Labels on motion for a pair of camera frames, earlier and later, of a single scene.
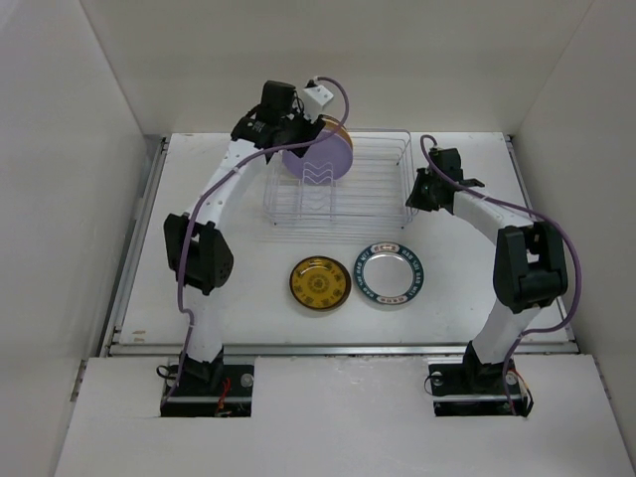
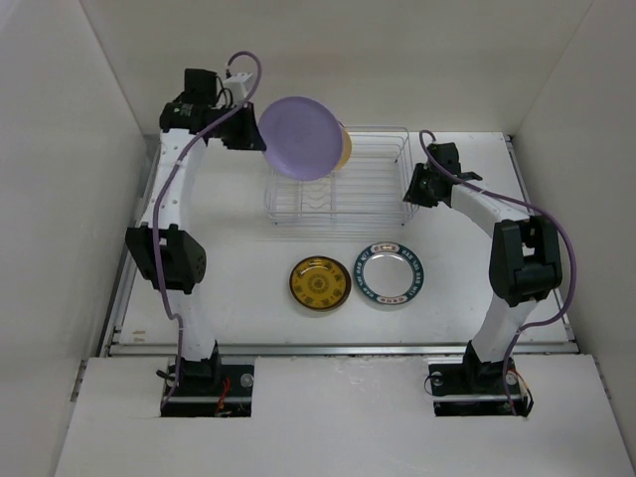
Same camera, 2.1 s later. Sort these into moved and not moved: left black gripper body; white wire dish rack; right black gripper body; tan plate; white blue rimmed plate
Moved: left black gripper body; tan plate
Not moved: white wire dish rack; right black gripper body; white blue rimmed plate
